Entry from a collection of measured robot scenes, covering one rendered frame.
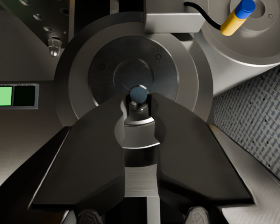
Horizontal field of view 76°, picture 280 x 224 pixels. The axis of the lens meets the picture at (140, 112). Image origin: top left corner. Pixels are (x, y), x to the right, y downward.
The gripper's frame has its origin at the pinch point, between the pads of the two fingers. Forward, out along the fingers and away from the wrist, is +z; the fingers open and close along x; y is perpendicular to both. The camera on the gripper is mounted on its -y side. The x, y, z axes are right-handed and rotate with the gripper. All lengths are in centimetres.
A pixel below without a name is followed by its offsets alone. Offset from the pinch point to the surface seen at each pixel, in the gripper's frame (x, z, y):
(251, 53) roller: 11.1, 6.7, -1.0
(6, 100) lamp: -35, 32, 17
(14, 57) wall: -111, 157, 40
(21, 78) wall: -104, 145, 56
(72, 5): -6.4, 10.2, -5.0
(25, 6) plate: -22.6, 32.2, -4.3
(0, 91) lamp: -37, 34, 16
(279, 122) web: 17.2, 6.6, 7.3
